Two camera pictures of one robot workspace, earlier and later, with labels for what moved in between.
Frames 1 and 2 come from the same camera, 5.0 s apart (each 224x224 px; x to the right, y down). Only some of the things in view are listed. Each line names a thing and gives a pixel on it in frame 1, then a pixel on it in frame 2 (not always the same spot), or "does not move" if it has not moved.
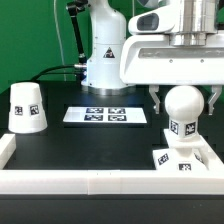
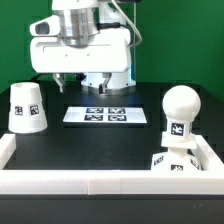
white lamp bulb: x=184 y=105 does not move
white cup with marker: x=26 y=109 does not move
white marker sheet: x=105 y=115 does not move
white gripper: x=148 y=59 to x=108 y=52
